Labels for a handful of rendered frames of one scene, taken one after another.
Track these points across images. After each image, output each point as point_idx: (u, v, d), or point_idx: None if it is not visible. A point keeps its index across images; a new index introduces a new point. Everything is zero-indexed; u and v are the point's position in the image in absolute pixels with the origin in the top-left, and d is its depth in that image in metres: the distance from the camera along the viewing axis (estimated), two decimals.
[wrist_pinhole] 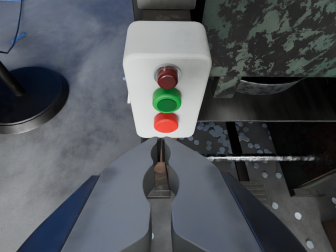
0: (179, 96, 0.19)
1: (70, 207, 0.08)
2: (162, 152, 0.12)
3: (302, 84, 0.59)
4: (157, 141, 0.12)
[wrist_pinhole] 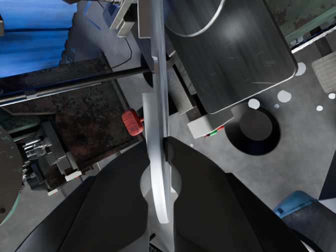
0: (214, 131, 0.58)
1: (67, 208, 0.08)
2: (165, 151, 0.12)
3: None
4: None
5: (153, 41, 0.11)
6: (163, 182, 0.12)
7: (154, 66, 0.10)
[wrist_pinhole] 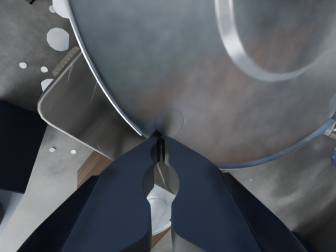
0: None
1: (70, 207, 0.08)
2: (162, 152, 0.12)
3: None
4: (157, 141, 0.12)
5: None
6: None
7: None
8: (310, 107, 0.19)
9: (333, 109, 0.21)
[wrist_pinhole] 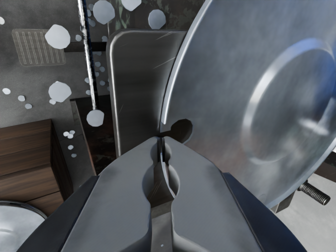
0: None
1: (70, 207, 0.08)
2: (162, 152, 0.12)
3: None
4: (157, 141, 0.12)
5: None
6: None
7: None
8: (335, 118, 0.26)
9: None
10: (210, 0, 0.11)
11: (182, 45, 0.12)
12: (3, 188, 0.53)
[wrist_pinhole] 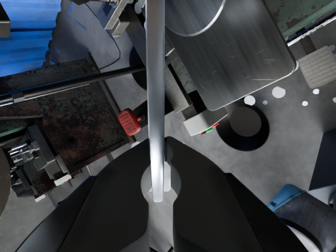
0: (209, 128, 0.59)
1: (68, 207, 0.08)
2: (164, 152, 0.12)
3: None
4: None
5: None
6: None
7: None
8: None
9: None
10: (148, 91, 0.09)
11: (158, 24, 0.08)
12: None
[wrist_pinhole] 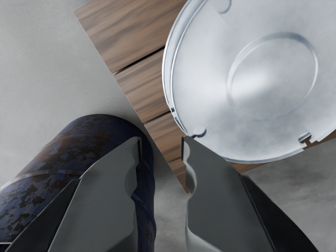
0: None
1: (51, 213, 0.07)
2: (181, 150, 0.13)
3: None
4: (138, 140, 0.12)
5: (211, 11, 0.25)
6: None
7: None
8: None
9: None
10: (171, 91, 0.29)
11: (174, 107, 0.31)
12: None
